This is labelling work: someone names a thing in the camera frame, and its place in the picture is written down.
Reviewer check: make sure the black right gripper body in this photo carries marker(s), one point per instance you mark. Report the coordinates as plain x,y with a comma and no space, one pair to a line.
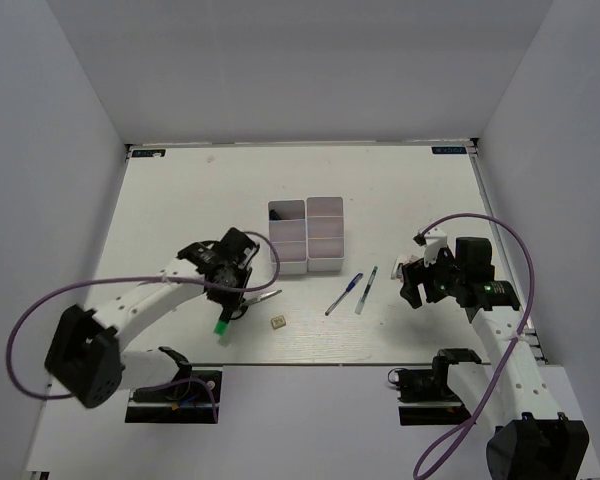
439,278

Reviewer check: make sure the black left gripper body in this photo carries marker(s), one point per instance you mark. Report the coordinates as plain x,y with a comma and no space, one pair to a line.
239,276

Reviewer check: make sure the green gel pen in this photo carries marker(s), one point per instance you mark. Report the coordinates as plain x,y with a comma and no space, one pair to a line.
362,300

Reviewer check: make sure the black handled scissors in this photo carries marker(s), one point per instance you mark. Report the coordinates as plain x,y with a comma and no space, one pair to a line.
247,303

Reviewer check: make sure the blue ballpoint pen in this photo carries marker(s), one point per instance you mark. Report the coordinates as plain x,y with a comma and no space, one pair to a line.
351,285

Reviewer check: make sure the green highlighter marker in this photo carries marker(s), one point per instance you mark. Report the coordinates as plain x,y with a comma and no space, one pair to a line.
222,326

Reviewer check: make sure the small tan eraser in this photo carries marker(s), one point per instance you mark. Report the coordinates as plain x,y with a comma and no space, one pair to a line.
278,322

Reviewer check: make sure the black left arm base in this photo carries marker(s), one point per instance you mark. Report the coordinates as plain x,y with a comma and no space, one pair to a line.
188,403

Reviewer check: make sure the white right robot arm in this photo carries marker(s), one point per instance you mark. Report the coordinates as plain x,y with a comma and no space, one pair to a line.
531,436

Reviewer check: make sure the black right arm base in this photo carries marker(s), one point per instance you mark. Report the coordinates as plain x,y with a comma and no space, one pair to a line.
424,396

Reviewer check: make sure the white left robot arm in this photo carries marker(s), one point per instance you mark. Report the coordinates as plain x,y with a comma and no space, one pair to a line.
87,354

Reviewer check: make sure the black item in organizer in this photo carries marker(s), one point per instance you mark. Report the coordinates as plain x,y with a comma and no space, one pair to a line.
274,215

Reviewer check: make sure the white left organizer box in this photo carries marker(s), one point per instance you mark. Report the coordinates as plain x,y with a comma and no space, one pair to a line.
289,236

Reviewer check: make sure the white organizer box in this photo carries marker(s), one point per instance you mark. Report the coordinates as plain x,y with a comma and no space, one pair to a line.
325,234
289,236

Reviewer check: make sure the white right organizer box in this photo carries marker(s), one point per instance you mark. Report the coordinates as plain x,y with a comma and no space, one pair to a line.
325,234

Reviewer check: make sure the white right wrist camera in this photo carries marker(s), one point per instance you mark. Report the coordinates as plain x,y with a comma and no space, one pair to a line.
433,241

